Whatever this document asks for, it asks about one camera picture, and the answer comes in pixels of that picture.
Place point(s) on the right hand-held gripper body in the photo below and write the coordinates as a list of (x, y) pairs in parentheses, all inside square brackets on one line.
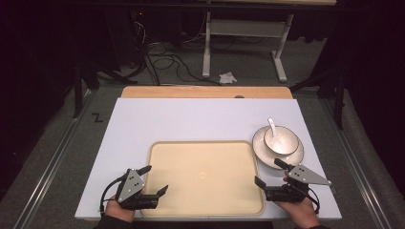
[(306, 175)]

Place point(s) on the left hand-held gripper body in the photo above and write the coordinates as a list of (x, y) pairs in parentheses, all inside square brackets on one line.
[(130, 186)]

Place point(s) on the person's left hand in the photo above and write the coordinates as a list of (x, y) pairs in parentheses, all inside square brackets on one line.
[(120, 212)]

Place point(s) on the person's right hand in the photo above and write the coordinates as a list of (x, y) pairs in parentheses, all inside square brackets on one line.
[(300, 213)]

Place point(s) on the white ceramic bowl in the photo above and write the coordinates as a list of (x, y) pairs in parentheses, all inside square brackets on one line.
[(282, 144)]

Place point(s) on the white ceramic plate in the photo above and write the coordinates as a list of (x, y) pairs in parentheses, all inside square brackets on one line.
[(264, 155)]

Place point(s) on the white ceramic spoon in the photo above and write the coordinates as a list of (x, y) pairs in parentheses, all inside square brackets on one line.
[(272, 125)]

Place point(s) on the beige plastic tray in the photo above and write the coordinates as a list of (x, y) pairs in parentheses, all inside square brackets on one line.
[(203, 179)]

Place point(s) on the pale white table board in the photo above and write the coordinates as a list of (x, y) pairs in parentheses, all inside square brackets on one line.
[(191, 120)]

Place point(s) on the black metal stand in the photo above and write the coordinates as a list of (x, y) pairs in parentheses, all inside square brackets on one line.
[(78, 89), (340, 95)]

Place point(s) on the wooden table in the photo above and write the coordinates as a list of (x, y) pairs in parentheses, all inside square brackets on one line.
[(191, 92)]

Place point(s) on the crumpled white paper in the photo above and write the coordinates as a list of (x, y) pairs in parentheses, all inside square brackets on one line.
[(227, 78)]

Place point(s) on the metal floor rail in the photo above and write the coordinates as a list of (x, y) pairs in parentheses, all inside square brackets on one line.
[(54, 165), (356, 165)]

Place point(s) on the white metal frame desk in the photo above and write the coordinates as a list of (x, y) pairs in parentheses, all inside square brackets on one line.
[(248, 28)]

